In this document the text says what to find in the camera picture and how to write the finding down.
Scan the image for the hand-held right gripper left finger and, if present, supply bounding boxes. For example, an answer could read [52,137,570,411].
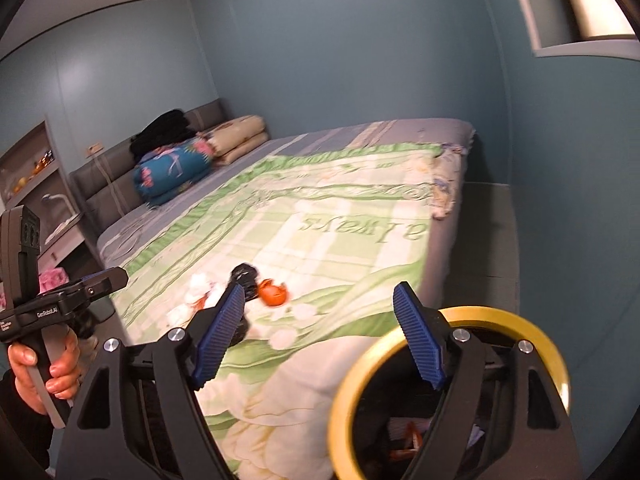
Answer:
[55,282,247,480]

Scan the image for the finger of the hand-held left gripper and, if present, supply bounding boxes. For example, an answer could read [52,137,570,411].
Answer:
[75,266,128,297]

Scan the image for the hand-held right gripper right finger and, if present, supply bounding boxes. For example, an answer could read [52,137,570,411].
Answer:
[392,281,583,480]

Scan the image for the white tissue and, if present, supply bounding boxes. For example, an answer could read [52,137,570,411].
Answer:
[185,271,223,303]

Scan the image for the small black item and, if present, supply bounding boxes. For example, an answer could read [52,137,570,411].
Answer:
[230,262,259,302]

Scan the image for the orange peel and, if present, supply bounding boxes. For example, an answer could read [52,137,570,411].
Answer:
[257,280,291,307]
[390,420,426,461]

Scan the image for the yellow-rimmed black trash bin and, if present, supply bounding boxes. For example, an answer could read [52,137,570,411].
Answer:
[327,306,571,480]

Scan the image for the person's left forearm dark sleeve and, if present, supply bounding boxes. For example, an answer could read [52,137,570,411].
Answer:
[0,369,66,466]

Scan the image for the person's left hand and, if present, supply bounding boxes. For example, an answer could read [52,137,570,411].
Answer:
[7,330,82,413]

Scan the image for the pink fluffy item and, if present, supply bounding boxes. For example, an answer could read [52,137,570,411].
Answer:
[39,268,70,293]

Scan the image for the white bedside desk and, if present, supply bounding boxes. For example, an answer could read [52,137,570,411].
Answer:
[35,167,103,286]

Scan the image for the grey desk lamp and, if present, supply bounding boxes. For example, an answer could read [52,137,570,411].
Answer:
[41,193,71,226]

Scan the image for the orange peel in bin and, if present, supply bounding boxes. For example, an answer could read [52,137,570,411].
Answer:
[390,420,426,461]

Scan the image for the grey padded headboard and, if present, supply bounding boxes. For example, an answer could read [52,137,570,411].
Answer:
[69,99,232,253]

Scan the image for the blue floral pillow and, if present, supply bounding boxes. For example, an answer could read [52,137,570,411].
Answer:
[132,138,215,207]

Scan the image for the green floral printed blanket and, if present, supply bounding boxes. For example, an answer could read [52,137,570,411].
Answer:
[112,141,462,480]

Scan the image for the black clothes pile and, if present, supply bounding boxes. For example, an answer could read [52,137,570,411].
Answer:
[130,109,197,163]

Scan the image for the beige stacked pillows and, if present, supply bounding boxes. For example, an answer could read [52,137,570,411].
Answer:
[197,115,269,167]

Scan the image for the bed with grey sheet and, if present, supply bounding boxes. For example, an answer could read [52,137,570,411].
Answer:
[95,119,476,480]

